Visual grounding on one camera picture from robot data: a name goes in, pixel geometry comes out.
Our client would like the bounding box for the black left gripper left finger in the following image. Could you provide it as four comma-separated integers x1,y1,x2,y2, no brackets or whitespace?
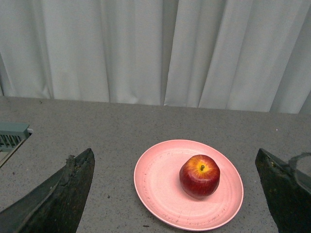
0,149,95,233

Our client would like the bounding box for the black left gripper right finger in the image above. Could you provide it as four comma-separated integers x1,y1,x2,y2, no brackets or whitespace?
255,148,311,233

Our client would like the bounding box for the red apple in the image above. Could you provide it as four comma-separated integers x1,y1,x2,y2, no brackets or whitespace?
179,154,221,199

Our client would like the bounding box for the pink plate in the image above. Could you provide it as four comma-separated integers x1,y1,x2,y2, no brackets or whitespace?
134,139,244,231

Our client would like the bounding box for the grey-green vent fixture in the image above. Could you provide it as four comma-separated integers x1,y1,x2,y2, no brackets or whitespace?
0,122,34,167

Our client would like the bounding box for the white curtain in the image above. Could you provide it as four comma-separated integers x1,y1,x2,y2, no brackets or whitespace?
0,0,311,114

